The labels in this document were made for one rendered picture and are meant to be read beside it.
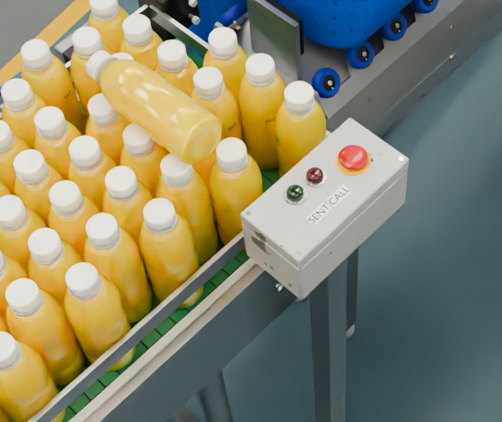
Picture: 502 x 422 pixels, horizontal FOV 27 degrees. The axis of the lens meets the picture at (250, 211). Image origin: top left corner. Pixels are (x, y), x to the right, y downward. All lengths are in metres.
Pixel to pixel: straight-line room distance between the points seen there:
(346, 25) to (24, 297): 0.61
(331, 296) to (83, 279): 0.39
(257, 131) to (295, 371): 1.00
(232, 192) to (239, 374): 1.07
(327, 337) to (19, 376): 0.53
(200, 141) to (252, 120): 0.17
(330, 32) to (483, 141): 1.20
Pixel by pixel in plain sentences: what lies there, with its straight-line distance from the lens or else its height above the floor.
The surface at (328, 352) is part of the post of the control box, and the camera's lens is 1.65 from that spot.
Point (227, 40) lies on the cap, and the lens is 1.45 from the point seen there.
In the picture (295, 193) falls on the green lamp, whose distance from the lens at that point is 1.27.
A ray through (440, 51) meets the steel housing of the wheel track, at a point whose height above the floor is 0.86.
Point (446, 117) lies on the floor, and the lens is 2.76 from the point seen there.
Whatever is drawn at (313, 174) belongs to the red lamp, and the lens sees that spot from 1.29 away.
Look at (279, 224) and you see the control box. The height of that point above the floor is 1.10.
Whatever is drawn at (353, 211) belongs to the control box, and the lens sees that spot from 1.27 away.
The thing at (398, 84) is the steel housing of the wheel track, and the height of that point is 0.86.
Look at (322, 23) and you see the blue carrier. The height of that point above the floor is 1.01.
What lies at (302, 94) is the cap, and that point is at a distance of 1.38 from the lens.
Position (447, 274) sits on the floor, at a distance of 2.50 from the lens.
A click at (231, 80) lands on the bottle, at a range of 1.47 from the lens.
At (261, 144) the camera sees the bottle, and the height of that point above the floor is 0.97.
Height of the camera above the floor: 2.17
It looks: 57 degrees down
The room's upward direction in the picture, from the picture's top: 8 degrees counter-clockwise
